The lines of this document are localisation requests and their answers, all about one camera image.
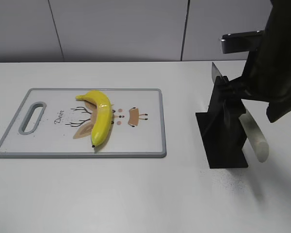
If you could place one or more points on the white grey-rimmed cutting board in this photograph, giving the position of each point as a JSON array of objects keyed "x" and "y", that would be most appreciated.
[{"x": 51, "y": 123}]

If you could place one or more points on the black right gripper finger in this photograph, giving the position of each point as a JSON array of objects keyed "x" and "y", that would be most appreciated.
[
  {"x": 276, "y": 110},
  {"x": 233, "y": 88}
]

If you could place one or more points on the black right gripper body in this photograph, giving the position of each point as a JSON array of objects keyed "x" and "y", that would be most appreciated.
[{"x": 269, "y": 77}]

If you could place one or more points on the knife with white handle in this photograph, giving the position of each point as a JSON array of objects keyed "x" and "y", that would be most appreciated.
[{"x": 252, "y": 130}]

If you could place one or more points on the black knife stand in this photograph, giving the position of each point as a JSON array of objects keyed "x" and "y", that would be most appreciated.
[{"x": 222, "y": 134}]

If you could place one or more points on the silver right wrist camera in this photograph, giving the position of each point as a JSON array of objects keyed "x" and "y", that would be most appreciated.
[{"x": 241, "y": 42}]

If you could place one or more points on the yellow plastic banana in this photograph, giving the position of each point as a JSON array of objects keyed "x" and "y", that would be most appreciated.
[{"x": 104, "y": 116}]

